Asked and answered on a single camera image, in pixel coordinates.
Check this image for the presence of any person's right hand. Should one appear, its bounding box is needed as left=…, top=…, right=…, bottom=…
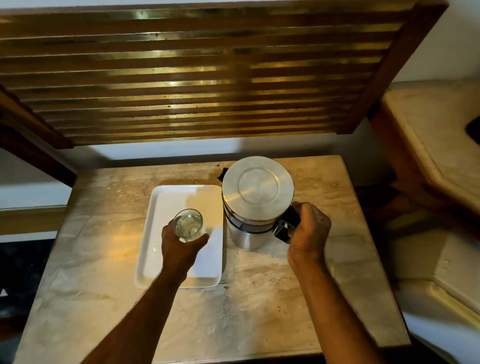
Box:
left=287, top=202, right=332, bottom=268

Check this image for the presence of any person's left hand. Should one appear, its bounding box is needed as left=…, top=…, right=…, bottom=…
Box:
left=161, top=219, right=210, bottom=281

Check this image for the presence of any clear drinking glass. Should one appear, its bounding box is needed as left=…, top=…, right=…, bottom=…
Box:
left=173, top=209, right=204, bottom=243

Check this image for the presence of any stainless steel jug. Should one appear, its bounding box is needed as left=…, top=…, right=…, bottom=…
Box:
left=218, top=156, right=301, bottom=251

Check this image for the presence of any person's left forearm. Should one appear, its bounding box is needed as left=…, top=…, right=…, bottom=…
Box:
left=80, top=268, right=190, bottom=364

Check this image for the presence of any person's right forearm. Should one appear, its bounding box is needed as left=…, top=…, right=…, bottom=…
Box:
left=288, top=257, right=387, bottom=364

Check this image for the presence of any white rectangular tray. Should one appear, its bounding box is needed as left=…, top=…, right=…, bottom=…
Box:
left=134, top=184, right=225, bottom=289

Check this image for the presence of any marble side counter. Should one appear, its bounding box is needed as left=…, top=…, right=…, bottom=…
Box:
left=369, top=80, right=480, bottom=226

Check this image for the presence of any wooden slatted panel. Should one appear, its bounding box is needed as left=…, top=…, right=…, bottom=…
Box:
left=0, top=0, right=450, bottom=150

